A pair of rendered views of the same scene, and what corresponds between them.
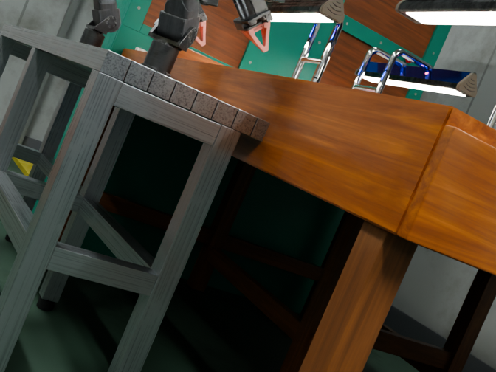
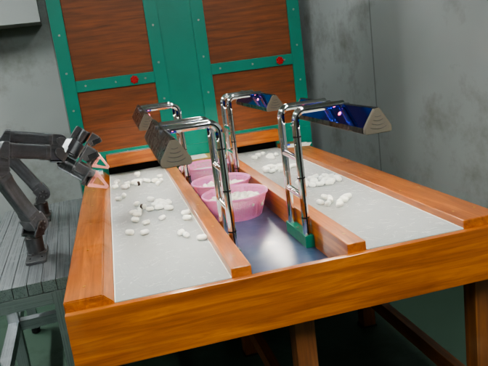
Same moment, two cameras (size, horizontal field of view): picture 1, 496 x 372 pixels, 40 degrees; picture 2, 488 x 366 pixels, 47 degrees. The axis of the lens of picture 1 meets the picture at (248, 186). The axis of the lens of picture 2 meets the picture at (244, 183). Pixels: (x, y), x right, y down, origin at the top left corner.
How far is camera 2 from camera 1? 1.22 m
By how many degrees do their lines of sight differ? 18
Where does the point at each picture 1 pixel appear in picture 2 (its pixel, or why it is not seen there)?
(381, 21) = (244, 49)
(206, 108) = (36, 290)
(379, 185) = not seen: hidden behind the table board
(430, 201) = (77, 353)
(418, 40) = (280, 43)
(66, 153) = not seen: outside the picture
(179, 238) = (68, 354)
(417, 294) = not seen: hidden behind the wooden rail
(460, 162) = (80, 328)
